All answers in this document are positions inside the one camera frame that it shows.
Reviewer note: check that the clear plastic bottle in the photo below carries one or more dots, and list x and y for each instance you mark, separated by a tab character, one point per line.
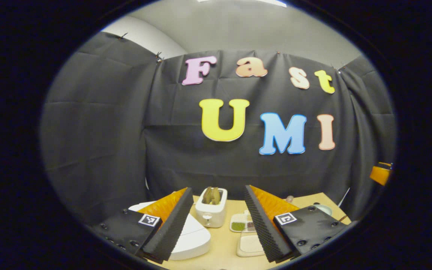
289	198

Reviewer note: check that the pale green plate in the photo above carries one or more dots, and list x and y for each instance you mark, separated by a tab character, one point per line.
324	209

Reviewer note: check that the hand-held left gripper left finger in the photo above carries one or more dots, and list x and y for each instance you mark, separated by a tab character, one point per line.
171	228

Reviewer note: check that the clear plastic rice container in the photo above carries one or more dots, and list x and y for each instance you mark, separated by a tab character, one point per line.
249	245

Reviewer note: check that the brown wooden spoon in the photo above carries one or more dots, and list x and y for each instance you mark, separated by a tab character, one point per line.
342	218

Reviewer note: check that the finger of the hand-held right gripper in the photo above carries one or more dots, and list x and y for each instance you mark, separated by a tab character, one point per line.
380	174

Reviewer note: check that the white toaster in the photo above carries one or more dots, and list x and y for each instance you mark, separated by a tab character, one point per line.
210	215

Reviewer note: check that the brown bread slice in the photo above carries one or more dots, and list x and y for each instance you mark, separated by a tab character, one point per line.
207	195
216	195

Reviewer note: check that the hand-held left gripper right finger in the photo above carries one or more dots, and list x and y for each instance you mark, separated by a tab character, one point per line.
263	228

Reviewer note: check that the white rice cooker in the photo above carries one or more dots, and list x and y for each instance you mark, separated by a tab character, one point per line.
193	242

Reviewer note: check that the white divided bean dish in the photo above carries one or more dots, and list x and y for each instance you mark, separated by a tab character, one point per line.
238	225

